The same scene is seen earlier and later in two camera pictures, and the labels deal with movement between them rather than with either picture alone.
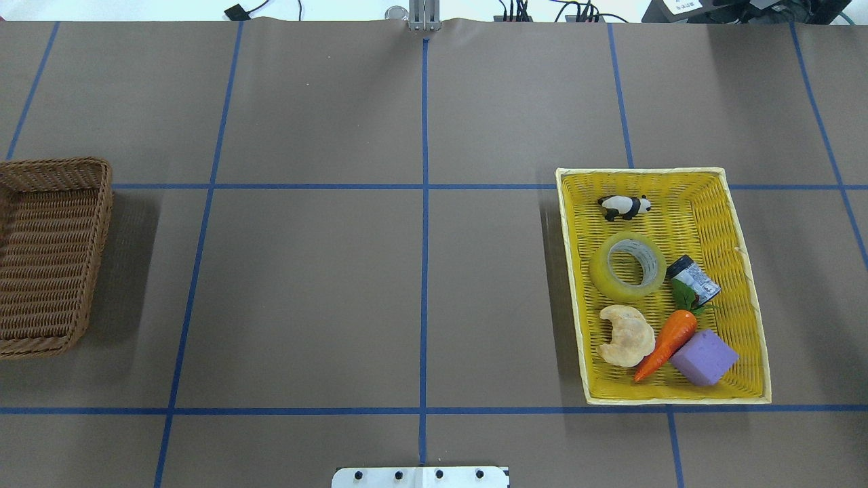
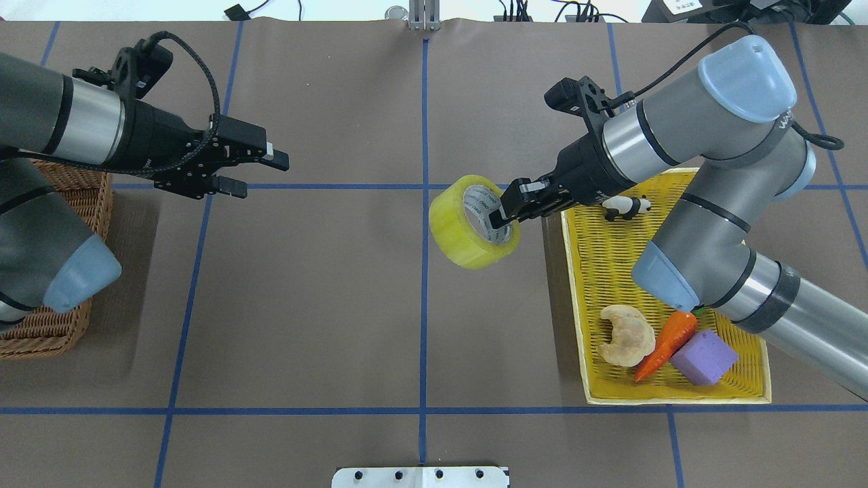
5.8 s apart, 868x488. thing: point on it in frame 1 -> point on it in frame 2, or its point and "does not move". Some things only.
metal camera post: x=424 y=15 does not move
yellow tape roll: x=652 y=257 -> x=449 y=224
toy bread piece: x=633 y=337 does not move
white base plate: x=420 y=477 does not move
